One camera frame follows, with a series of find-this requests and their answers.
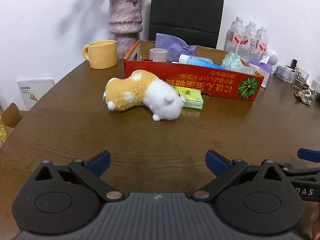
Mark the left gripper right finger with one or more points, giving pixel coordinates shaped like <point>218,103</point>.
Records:
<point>226,172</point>

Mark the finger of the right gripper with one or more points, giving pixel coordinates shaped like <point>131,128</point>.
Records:
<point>309,155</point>

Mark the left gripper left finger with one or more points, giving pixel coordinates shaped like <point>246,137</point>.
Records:
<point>89,172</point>

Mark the iridescent plastic wrap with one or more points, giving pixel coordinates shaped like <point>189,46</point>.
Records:
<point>233,63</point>

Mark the blue toothpaste tube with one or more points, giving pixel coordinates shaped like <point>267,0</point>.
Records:
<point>195,61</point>

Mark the purple cloth pouch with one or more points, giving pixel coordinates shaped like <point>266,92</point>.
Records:
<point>175,46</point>

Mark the person's right hand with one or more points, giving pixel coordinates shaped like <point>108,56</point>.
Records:
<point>315,231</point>

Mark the snack wrapper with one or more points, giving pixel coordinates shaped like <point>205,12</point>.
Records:
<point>305,96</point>

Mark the clear glass perfume bottle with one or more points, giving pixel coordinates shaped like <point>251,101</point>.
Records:
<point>300,78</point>

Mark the clear plastic case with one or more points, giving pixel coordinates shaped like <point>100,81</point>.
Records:
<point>285,73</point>

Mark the red cardboard box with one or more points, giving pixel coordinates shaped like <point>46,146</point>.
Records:
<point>213,82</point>

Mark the cardboard box on floor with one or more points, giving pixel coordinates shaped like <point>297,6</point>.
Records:
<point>9,120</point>

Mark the yellow white plush sheep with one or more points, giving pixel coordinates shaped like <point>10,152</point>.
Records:
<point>144,88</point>

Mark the purple tissue pack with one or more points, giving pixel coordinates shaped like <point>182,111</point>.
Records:
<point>263,69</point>

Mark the yellow mug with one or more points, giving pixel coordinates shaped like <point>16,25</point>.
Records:
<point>101,54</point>

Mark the middle water bottle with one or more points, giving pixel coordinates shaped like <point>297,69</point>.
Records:
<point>248,42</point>

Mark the water bottle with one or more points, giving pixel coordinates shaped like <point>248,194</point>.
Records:
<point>235,36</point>
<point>248,42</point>
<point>262,42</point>

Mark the right water bottle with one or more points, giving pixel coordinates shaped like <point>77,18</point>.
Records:
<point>262,42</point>

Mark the left water bottle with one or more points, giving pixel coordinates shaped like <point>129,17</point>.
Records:
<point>235,36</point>

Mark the pink tape roll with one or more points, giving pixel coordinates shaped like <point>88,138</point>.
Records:
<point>158,55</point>

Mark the black paper bag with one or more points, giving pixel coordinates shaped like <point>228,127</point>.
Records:
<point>197,22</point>

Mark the purple ceramic vase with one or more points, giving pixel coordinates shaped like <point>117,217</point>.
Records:
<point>125,23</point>

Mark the white wall device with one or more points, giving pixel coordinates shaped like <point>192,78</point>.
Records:
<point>33,90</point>

